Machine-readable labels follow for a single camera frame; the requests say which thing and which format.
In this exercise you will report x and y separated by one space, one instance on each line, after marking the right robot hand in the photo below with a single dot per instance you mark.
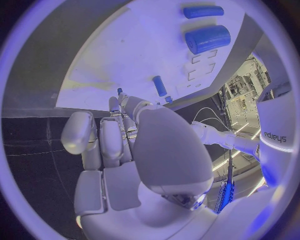
171 150

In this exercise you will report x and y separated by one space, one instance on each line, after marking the small blue peg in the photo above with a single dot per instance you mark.
119 90

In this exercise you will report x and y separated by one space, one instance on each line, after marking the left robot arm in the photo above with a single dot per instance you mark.
225 137

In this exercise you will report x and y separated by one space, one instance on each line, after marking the white task board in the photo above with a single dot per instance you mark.
131 56

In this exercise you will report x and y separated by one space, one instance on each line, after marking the small blue plug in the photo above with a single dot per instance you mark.
169 99

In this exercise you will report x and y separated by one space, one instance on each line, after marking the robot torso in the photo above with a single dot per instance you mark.
276 116

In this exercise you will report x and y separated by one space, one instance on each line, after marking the fat blue cylinder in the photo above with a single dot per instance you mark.
208 39

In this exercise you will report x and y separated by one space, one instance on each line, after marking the long blue cylinder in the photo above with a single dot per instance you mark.
203 11

